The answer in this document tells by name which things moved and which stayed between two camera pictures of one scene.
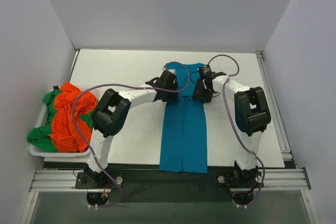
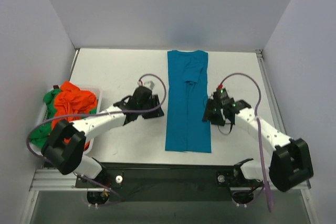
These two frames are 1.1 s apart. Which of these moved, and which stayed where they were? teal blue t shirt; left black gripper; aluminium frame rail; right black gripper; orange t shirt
Moved: left black gripper; right black gripper; teal blue t shirt
Stayed: aluminium frame rail; orange t shirt
